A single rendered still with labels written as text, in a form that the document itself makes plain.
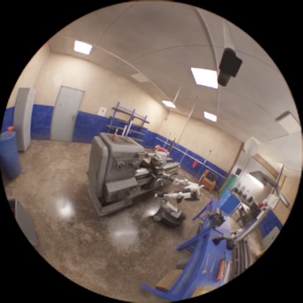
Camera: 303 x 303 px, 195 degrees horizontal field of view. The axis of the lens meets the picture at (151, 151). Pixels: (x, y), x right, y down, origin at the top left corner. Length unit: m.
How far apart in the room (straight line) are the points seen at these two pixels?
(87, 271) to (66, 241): 0.52
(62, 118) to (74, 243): 3.76
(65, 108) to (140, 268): 4.69
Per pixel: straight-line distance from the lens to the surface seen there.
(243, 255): 3.52
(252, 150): 4.32
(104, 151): 0.97
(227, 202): 2.15
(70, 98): 4.00
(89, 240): 1.70
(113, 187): 1.22
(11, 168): 2.83
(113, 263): 1.67
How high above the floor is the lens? 1.66
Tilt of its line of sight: 15 degrees down
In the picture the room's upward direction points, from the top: 24 degrees clockwise
